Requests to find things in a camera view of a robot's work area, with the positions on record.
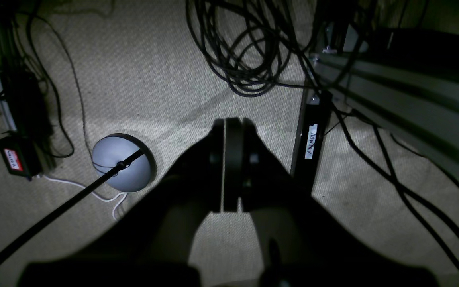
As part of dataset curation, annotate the black stand pole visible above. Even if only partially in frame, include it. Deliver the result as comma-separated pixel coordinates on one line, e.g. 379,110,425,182
0,149,144,265

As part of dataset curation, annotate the black floor cable right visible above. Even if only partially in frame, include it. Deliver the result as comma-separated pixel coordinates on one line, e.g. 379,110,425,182
331,102,459,287

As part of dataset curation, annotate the grey round stand base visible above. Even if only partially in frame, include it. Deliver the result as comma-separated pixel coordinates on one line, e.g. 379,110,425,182
92,133,157,193

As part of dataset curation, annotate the coiled black cable bundle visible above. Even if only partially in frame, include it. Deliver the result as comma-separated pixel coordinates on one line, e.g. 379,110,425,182
186,0,322,97

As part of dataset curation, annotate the grey aluminium frame beam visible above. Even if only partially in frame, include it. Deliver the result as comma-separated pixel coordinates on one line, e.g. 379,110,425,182
312,54,459,180

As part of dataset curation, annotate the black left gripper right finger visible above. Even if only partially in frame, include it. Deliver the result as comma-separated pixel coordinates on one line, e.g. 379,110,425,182
225,118,437,287

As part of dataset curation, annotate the black floor cable left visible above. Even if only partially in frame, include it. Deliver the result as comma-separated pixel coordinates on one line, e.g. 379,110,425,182
14,0,88,159

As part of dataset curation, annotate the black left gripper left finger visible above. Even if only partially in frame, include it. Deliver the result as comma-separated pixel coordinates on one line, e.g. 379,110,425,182
27,119,224,287

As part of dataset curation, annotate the black floor cable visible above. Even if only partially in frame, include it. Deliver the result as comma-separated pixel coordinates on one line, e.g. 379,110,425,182
14,0,88,159
331,102,459,287

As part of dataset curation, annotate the black box red label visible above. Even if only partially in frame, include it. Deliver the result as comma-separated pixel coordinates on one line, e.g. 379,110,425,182
0,136,43,181

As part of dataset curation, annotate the white thin cable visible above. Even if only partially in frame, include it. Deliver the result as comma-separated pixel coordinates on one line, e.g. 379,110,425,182
36,174,128,221

